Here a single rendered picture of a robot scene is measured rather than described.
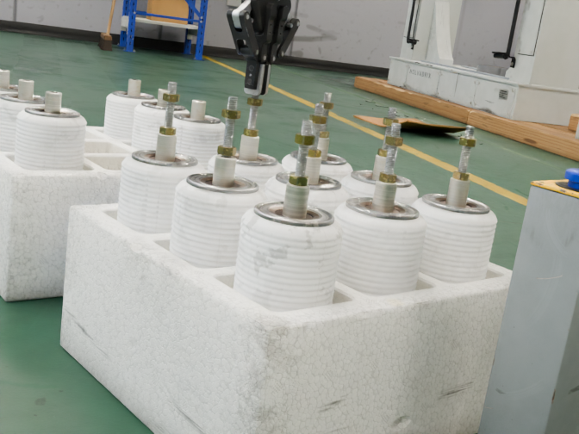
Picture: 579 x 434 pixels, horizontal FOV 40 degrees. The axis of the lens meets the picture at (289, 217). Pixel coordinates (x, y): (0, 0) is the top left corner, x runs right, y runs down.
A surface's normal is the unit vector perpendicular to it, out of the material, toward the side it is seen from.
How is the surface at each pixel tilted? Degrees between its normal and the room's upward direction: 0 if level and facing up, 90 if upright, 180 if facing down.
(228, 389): 90
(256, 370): 90
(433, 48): 90
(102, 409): 0
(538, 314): 90
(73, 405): 0
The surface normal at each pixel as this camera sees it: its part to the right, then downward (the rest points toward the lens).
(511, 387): -0.77, 0.05
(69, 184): 0.58, 0.27
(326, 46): 0.29, 0.27
